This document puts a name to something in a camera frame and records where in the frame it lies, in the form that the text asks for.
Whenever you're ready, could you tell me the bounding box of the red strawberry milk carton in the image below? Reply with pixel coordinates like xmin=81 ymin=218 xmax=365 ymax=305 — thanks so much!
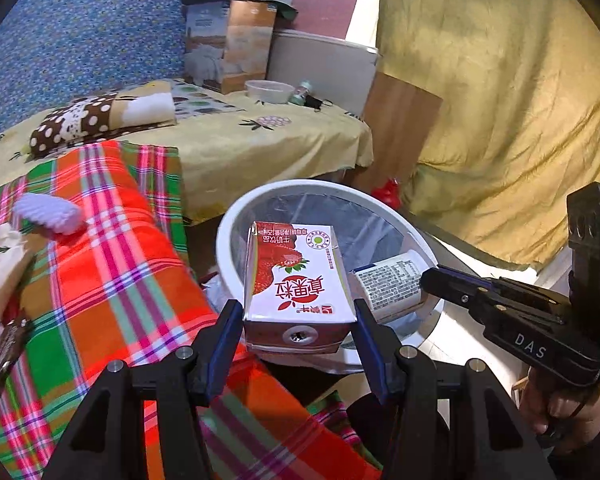
xmin=242 ymin=221 xmax=358 ymax=356

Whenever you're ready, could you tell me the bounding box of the cream paper wrapper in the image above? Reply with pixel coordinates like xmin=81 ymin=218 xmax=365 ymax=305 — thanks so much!
xmin=0 ymin=250 xmax=37 ymax=320

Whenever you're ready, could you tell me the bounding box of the red plastic bottle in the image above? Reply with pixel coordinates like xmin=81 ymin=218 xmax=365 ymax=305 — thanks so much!
xmin=371 ymin=177 xmax=403 ymax=211

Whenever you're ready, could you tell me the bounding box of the person's right hand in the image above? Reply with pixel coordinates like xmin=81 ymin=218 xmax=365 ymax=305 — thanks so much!
xmin=519 ymin=366 xmax=600 ymax=438

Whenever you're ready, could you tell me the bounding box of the white bottle with blue cap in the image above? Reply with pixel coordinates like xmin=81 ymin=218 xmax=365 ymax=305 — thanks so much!
xmin=349 ymin=252 xmax=431 ymax=325

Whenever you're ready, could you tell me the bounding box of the yellow curtain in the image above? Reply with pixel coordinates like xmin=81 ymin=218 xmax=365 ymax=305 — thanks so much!
xmin=375 ymin=0 xmax=600 ymax=271

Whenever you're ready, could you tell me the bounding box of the dark snack wrapper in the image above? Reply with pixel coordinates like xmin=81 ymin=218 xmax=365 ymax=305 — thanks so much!
xmin=0 ymin=310 xmax=36 ymax=396

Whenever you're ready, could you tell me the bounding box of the brown polka dot pillow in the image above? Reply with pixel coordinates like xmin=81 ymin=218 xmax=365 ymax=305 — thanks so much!
xmin=29 ymin=91 xmax=177 ymax=158

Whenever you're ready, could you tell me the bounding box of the yellow bedsheet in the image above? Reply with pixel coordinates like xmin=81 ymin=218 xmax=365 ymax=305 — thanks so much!
xmin=0 ymin=79 xmax=375 ymax=226

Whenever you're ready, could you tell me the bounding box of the crumpled white tissue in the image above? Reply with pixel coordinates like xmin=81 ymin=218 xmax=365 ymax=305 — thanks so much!
xmin=0 ymin=223 xmax=26 ymax=261

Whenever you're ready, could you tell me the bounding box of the white cabinet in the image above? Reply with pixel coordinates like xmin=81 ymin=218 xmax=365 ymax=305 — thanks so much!
xmin=266 ymin=27 xmax=380 ymax=116

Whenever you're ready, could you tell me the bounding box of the wooden board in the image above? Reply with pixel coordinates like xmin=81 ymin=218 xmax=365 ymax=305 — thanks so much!
xmin=350 ymin=71 xmax=443 ymax=196

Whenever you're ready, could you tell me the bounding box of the white foam net sleeve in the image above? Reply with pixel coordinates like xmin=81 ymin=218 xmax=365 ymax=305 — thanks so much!
xmin=12 ymin=194 xmax=83 ymax=235

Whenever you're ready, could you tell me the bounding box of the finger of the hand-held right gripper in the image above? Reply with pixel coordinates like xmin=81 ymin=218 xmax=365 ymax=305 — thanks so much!
xmin=419 ymin=266 xmax=502 ymax=328
xmin=447 ymin=270 xmax=512 ymax=302

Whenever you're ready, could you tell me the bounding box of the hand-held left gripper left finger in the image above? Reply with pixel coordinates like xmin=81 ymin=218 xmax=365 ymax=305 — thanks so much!
xmin=40 ymin=300 xmax=246 ymax=480

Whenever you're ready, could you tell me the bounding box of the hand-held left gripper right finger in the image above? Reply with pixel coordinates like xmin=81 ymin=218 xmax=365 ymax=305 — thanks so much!
xmin=352 ymin=299 xmax=556 ymax=480

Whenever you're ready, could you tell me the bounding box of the round-print cloth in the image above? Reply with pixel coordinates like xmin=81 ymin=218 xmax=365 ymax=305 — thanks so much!
xmin=171 ymin=82 xmax=247 ymax=122

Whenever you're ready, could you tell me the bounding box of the blue patterned headboard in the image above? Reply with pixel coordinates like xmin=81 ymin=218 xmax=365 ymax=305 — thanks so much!
xmin=0 ymin=0 xmax=248 ymax=146

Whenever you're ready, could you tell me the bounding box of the clear plastic bowl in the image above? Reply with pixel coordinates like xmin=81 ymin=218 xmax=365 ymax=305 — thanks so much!
xmin=244 ymin=80 xmax=295 ymax=106

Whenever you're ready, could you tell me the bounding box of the small green bottle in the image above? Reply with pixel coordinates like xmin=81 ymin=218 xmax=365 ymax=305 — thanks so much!
xmin=289 ymin=81 xmax=313 ymax=107

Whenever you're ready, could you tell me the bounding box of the brown cardboard box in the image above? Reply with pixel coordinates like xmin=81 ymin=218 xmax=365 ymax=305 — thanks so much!
xmin=181 ymin=0 xmax=299 ymax=95

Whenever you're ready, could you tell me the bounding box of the plaid blanket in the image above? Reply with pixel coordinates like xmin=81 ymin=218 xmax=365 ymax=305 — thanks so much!
xmin=0 ymin=140 xmax=381 ymax=480

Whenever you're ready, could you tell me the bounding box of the white round trash bin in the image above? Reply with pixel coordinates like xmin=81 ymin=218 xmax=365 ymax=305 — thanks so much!
xmin=216 ymin=179 xmax=446 ymax=373

